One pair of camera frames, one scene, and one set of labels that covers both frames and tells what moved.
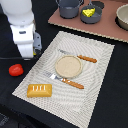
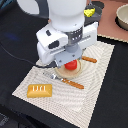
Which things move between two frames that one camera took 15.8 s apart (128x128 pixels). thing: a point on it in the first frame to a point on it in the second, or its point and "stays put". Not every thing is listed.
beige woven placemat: (70, 105) stays put
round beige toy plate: (68, 66) stays put
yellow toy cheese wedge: (88, 12) stays put
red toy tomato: (16, 70) to (72, 65)
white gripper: (26, 40) to (63, 47)
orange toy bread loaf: (39, 90) stays put
